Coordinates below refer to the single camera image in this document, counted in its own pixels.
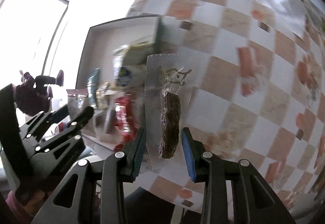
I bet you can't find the dark purple clothing item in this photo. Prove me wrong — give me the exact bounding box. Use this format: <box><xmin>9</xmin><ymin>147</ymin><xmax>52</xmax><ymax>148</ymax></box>
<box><xmin>13</xmin><ymin>70</ymin><xmax>64</xmax><ymax>117</ymax></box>

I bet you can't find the yellow floral candy packet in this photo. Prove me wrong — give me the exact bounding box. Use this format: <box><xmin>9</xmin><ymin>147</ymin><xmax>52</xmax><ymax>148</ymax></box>
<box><xmin>96</xmin><ymin>82</ymin><xmax>110</xmax><ymax>111</ymax></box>

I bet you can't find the yellow white chips bag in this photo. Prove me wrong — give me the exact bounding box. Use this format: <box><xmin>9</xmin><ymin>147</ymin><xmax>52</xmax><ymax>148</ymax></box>
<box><xmin>113</xmin><ymin>38</ymin><xmax>154</xmax><ymax>89</ymax></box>

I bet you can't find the red snack bar packet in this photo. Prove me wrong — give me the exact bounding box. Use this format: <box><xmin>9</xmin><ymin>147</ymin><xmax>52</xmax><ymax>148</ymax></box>
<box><xmin>114</xmin><ymin>95</ymin><xmax>138</xmax><ymax>151</ymax></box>

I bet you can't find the clear packet dark jerky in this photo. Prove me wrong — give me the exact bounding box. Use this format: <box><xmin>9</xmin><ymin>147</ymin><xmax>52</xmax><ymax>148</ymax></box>
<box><xmin>144</xmin><ymin>53</ymin><xmax>199</xmax><ymax>170</ymax></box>

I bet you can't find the pink crispy crackers packet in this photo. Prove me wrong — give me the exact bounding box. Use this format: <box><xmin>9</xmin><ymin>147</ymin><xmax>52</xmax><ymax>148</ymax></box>
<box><xmin>67</xmin><ymin>89</ymin><xmax>89</xmax><ymax>122</ymax></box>

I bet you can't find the light blue snack bar packet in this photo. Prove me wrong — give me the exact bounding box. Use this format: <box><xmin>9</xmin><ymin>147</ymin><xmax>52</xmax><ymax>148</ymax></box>
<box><xmin>87</xmin><ymin>68</ymin><xmax>100</xmax><ymax>108</ymax></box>

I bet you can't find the white cardboard box tray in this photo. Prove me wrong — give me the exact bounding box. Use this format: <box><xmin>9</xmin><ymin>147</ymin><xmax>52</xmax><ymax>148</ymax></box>
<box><xmin>68</xmin><ymin>15</ymin><xmax>162</xmax><ymax>151</ymax></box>

